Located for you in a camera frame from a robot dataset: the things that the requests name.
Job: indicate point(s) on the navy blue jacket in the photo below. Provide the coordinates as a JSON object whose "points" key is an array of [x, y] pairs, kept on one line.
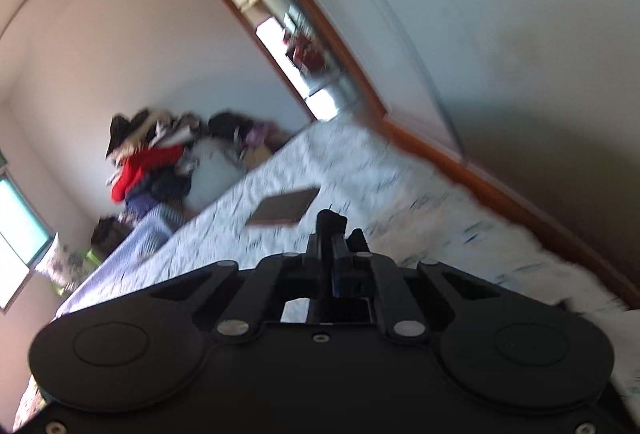
{"points": [[160, 189]]}

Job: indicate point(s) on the wooden door frame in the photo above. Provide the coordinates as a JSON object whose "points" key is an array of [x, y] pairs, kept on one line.
{"points": [[369, 94]]}

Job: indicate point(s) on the black fabric bag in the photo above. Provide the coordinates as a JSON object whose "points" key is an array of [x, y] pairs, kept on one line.
{"points": [[110, 234]]}

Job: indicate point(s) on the floral pillow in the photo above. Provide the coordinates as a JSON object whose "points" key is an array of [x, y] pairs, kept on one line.
{"points": [[62, 261]]}

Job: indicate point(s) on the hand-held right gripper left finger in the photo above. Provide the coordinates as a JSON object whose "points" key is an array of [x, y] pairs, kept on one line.
{"points": [[320, 264]]}

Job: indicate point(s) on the green plastic chair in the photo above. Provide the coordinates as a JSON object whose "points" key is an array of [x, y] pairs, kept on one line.
{"points": [[85, 259]]}

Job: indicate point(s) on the pile of folded clothes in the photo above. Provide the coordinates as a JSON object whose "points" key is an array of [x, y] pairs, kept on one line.
{"points": [[150, 129]]}

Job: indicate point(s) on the light blue printed quilt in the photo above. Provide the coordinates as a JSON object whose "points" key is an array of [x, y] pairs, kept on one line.
{"points": [[400, 194]]}

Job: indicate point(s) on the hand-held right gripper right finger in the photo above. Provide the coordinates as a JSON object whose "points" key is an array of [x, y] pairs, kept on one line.
{"points": [[350, 281]]}

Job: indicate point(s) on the purple bag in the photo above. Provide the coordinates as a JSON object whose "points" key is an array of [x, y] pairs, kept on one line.
{"points": [[260, 134]]}

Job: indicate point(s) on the red jacket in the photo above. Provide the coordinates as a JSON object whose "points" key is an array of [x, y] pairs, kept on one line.
{"points": [[145, 164]]}

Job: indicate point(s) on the black backpack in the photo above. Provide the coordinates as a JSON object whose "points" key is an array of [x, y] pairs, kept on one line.
{"points": [[227, 124]]}

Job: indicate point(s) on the grey-blue bedding bag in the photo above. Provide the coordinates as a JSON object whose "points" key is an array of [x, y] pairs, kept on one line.
{"points": [[215, 169]]}

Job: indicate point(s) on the blue knitted blanket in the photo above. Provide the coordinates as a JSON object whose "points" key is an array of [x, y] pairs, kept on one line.
{"points": [[145, 234]]}

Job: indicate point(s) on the window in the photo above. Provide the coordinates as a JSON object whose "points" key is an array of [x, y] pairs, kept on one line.
{"points": [[20, 219]]}

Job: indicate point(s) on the cardboard box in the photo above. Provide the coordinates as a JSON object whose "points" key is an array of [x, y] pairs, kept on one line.
{"points": [[256, 157]]}

